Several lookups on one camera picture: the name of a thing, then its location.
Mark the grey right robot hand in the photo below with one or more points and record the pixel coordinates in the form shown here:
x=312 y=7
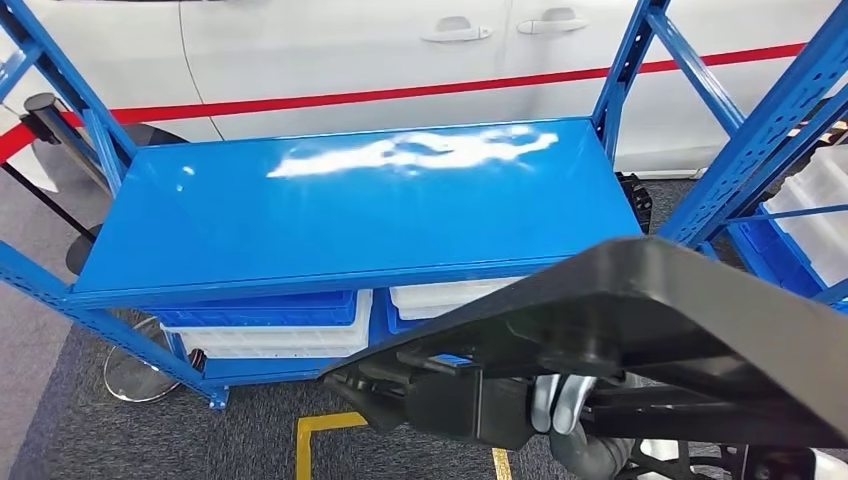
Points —
x=563 y=404

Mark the black plastic plate bracket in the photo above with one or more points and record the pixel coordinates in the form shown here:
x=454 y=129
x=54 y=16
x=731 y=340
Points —
x=662 y=298

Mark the blue wheeled shelf rack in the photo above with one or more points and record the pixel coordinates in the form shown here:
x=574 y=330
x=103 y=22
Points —
x=831 y=291

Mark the blue metal shelf rack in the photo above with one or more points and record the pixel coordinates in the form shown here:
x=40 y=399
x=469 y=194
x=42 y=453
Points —
x=331 y=218

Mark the white plastic storage bin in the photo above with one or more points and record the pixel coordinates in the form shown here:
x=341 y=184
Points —
x=828 y=179
x=821 y=252
x=417 y=312
x=278 y=338
x=278 y=353
x=430 y=295

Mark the red barrier belt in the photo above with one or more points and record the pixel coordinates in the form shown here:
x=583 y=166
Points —
x=13 y=142
x=397 y=93

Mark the white car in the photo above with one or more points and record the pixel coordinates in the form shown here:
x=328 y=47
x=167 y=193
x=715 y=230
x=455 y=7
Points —
x=298 y=60

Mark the black-headed stanchion post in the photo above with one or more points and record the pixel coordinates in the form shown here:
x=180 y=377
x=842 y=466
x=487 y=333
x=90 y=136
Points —
x=40 y=106

